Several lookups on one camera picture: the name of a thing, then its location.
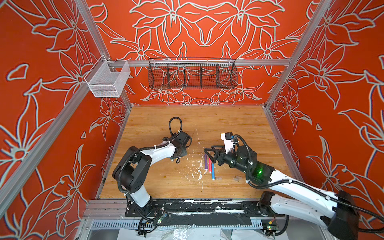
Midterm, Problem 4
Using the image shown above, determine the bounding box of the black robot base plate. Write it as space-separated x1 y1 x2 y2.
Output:
125 197 286 227

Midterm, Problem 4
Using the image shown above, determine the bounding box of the blue pen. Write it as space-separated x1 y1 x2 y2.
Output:
211 163 216 180

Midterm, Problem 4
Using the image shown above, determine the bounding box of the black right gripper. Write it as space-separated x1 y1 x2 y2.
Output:
204 144 251 175

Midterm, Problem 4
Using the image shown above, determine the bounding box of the white mesh basket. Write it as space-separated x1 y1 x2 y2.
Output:
85 56 131 98

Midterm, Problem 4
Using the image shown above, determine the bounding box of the left black arm cable conduit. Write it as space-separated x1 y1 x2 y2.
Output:
116 116 184 194

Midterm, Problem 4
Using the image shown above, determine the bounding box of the purple pen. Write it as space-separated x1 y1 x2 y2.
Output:
204 154 209 171

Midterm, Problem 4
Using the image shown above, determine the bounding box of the white cable duct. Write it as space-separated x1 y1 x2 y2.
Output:
89 219 263 230

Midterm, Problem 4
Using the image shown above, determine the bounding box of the black wire basket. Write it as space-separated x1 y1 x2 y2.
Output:
148 57 239 90

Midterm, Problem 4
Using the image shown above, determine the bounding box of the right black arm cable conduit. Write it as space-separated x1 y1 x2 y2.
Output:
233 134 384 234

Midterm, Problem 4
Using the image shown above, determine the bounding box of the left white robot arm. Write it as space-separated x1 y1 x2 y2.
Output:
112 131 192 208

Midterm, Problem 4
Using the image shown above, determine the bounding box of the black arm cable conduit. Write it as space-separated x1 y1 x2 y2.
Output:
116 116 184 194
233 134 384 234

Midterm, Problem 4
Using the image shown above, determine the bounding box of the horizontal aluminium frame rail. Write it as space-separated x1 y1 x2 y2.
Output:
104 58 292 68

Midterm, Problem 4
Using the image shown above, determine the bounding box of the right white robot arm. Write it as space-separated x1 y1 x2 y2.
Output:
204 146 360 240

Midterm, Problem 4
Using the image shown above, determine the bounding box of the pink pen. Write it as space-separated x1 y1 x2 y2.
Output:
208 158 212 174

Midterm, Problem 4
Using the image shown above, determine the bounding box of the left aluminium frame rail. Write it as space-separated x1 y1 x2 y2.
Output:
1 83 90 217

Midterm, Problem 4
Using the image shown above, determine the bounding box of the right aluminium frame post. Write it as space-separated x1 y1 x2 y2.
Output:
264 0 332 110

